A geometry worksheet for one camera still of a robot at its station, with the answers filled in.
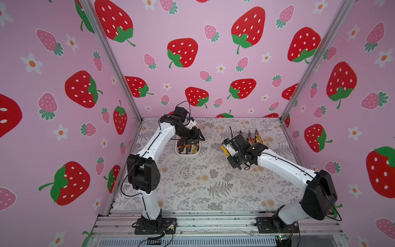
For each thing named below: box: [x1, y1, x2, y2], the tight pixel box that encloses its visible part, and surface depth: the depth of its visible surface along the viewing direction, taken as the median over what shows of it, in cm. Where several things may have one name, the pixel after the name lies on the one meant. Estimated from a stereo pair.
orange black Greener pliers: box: [246, 129, 256, 145], surface depth 109 cm
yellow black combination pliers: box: [254, 129, 264, 145], surface depth 112 cm
